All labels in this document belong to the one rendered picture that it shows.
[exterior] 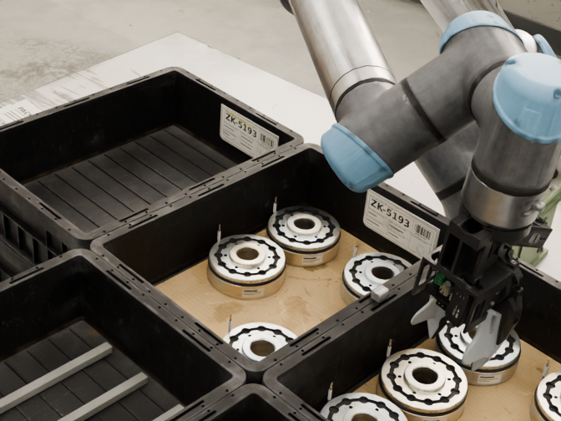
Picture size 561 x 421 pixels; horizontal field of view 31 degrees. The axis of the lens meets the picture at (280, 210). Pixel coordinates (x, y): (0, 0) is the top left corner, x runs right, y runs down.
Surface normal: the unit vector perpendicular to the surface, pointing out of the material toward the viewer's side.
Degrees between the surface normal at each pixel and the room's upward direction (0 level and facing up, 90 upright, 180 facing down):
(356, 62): 17
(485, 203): 91
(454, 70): 52
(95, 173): 0
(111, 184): 0
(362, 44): 8
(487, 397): 0
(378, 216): 90
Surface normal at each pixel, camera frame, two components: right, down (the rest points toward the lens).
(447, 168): -0.42, 0.29
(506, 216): -0.05, 0.62
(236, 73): 0.07, -0.82
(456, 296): -0.72, 0.36
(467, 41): -0.61, -0.56
